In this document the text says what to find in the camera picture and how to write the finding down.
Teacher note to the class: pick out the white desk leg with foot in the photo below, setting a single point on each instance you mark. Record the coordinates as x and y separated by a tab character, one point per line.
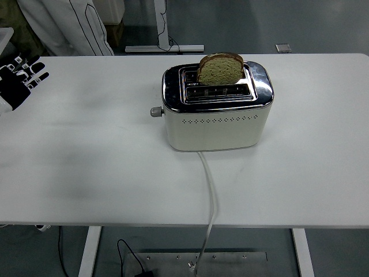
161	23

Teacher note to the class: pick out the person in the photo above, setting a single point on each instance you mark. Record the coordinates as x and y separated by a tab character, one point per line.
57	26

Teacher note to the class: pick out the brown bread slice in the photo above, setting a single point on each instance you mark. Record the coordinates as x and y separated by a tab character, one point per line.
220	72

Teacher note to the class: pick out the white box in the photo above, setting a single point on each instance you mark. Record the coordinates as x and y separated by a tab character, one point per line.
113	11

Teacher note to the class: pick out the white table leg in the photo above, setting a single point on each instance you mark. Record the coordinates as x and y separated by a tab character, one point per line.
302	254
89	251

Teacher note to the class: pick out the grey floor socket cover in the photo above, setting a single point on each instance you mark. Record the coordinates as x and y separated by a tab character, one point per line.
283	48

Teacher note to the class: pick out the small white object under table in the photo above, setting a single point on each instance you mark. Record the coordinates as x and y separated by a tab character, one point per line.
43	228

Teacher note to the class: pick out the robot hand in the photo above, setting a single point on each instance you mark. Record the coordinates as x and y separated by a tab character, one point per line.
14	89

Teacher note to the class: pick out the white toaster with chrome top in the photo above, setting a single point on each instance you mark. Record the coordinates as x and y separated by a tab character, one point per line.
213	132

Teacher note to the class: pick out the brown cardboard box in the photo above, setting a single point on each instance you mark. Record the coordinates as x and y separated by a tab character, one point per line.
115	33

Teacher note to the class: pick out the silver plug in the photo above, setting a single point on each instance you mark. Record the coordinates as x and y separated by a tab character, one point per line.
191	265

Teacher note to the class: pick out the grey toaster lever knob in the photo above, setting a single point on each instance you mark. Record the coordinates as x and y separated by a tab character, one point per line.
156	112

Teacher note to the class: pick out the grey metal plate with screws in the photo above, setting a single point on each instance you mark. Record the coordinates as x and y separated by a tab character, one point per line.
230	264

